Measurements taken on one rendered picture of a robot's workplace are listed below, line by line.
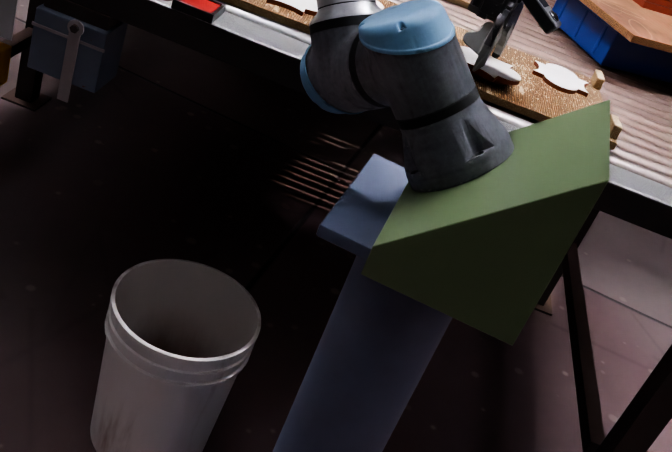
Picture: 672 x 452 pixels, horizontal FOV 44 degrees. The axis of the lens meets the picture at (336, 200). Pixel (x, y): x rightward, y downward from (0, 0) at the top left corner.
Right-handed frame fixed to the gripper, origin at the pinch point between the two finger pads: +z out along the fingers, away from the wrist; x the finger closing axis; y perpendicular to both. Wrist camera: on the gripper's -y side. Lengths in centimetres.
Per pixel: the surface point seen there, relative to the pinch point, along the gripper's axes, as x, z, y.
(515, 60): -20.3, 2.7, -0.9
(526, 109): 4.1, 3.0, -11.1
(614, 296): -133, 96, -51
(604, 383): -78, 96, -58
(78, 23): 44, 13, 60
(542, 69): -19.9, 1.8, -7.0
